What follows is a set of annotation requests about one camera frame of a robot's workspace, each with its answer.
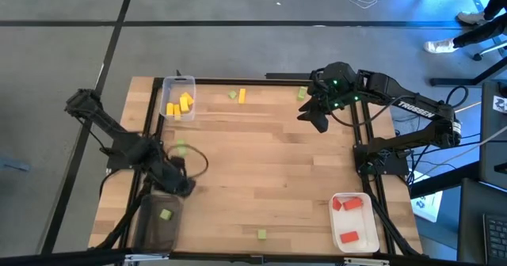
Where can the white printed tag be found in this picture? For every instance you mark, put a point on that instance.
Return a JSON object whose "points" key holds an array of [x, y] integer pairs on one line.
{"points": [[500, 103]]}

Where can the green arch block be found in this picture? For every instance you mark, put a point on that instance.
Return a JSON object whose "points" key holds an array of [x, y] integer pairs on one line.
{"points": [[302, 94]]}

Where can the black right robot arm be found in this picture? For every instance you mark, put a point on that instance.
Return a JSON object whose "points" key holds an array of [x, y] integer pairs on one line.
{"points": [[416, 109]]}

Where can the dark low desk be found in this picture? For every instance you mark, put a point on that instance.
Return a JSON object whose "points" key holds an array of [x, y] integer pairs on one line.
{"points": [[471, 218]]}

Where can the green cube block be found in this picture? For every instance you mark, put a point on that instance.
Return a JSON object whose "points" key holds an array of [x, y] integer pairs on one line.
{"points": [[261, 234], [232, 95], [166, 214]]}

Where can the dark smoky plastic bin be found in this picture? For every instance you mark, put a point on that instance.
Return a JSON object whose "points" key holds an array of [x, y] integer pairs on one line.
{"points": [[152, 234]]}

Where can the green rectangular block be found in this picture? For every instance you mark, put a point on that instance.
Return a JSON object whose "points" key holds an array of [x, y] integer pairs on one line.
{"points": [[181, 150]]}

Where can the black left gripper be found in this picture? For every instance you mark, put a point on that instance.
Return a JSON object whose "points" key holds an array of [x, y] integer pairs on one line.
{"points": [[174, 179]]}

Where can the white printed paper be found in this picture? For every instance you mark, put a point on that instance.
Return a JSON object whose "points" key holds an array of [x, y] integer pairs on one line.
{"points": [[428, 206]]}

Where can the yellow rectangular block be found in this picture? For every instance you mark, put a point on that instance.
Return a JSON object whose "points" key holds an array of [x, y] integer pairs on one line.
{"points": [[177, 113]]}

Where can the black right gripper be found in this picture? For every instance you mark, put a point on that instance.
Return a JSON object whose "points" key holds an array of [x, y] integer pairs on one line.
{"points": [[336, 80]]}

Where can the black keyboard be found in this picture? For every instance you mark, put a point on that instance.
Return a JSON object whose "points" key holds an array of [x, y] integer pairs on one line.
{"points": [[497, 238]]}

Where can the white plastic bin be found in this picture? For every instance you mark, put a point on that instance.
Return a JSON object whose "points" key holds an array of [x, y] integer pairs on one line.
{"points": [[356, 220]]}

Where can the yellow arch block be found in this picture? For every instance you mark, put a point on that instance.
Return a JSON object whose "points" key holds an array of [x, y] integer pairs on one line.
{"points": [[190, 98]]}

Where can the black table frame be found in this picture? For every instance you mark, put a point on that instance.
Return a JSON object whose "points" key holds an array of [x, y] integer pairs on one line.
{"points": [[237, 81]]}

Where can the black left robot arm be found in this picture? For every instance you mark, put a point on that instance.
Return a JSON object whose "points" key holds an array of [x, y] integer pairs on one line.
{"points": [[99, 117]]}

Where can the black desk foot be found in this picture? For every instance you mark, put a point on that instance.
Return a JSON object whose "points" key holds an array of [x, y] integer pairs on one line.
{"points": [[455, 82]]}

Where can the clear plastic bin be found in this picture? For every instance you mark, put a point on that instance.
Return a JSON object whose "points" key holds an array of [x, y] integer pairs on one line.
{"points": [[178, 84]]}

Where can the long yellow block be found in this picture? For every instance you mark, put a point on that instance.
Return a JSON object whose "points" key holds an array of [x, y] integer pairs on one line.
{"points": [[242, 96], [184, 105]]}

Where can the person's leg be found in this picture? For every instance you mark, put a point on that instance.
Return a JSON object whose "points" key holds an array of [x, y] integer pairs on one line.
{"points": [[497, 1], [479, 36]]}

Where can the office chair base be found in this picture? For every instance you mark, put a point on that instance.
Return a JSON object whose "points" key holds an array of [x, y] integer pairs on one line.
{"points": [[491, 49]]}

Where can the black crossbar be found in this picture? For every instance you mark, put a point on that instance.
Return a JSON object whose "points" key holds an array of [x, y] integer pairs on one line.
{"points": [[59, 259]]}

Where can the red rectangular block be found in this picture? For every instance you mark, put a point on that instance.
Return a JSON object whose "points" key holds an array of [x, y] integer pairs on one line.
{"points": [[352, 204], [349, 237]]}

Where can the person's shoe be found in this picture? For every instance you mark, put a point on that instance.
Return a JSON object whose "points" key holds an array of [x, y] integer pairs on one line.
{"points": [[471, 18], [439, 46]]}

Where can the black bar device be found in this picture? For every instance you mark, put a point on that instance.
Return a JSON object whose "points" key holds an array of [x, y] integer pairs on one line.
{"points": [[285, 76]]}

